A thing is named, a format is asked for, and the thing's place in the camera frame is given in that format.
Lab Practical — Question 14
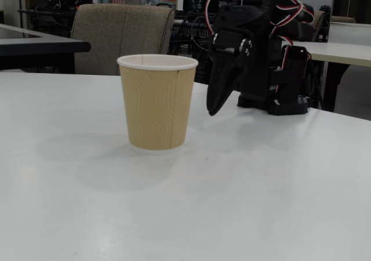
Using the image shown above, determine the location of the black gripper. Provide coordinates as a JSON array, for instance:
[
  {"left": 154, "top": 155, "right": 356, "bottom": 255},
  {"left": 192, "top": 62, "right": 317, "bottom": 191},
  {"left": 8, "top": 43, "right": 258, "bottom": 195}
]
[{"left": 206, "top": 4, "right": 270, "bottom": 116}]

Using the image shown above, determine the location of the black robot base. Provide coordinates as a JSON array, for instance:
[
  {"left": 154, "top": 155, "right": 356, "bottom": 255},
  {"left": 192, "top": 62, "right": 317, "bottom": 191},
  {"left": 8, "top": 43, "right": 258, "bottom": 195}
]
[{"left": 237, "top": 45, "right": 312, "bottom": 117}]

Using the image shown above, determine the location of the tan paper cup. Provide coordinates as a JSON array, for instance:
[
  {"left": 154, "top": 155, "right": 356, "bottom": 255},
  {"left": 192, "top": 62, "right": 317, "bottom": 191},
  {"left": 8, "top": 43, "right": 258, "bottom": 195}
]
[{"left": 117, "top": 53, "right": 199, "bottom": 155}]

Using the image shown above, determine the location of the beige fabric chair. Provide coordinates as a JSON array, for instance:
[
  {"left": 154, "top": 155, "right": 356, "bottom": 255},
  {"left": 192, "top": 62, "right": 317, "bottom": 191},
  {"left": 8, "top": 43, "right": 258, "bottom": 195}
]
[{"left": 70, "top": 3, "right": 176, "bottom": 76}]

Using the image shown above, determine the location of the dark framed background chair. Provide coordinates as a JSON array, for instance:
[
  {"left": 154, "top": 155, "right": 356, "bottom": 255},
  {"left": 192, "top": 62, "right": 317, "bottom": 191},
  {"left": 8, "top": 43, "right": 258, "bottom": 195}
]
[{"left": 314, "top": 5, "right": 333, "bottom": 43}]

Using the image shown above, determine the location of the white table with dark legs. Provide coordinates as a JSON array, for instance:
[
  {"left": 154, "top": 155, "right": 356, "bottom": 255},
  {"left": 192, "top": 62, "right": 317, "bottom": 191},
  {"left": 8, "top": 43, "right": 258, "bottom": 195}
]
[{"left": 291, "top": 40, "right": 371, "bottom": 113}]

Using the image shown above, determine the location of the black edged table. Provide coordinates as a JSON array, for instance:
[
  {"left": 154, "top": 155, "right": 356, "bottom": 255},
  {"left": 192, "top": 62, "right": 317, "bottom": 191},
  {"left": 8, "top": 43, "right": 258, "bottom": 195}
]
[{"left": 0, "top": 23, "right": 91, "bottom": 72}]

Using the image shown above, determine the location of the base servo cable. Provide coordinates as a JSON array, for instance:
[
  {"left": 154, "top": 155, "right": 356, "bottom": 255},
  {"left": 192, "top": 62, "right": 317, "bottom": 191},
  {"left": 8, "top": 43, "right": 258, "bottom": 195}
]
[{"left": 274, "top": 36, "right": 312, "bottom": 104}]

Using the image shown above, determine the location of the gripper servo cable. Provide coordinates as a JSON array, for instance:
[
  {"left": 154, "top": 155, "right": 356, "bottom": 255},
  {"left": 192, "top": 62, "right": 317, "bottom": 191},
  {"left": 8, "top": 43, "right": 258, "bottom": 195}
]
[{"left": 204, "top": 0, "right": 245, "bottom": 33}]

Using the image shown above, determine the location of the arm servo cable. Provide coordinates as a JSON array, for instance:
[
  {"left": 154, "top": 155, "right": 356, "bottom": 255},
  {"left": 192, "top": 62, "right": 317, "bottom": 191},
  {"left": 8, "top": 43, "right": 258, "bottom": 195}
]
[{"left": 268, "top": 0, "right": 316, "bottom": 39}]

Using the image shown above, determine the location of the black power cable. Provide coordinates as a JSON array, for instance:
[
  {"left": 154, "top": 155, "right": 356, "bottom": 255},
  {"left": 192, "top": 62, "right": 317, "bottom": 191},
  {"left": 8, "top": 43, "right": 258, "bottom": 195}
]
[{"left": 310, "top": 59, "right": 325, "bottom": 110}]

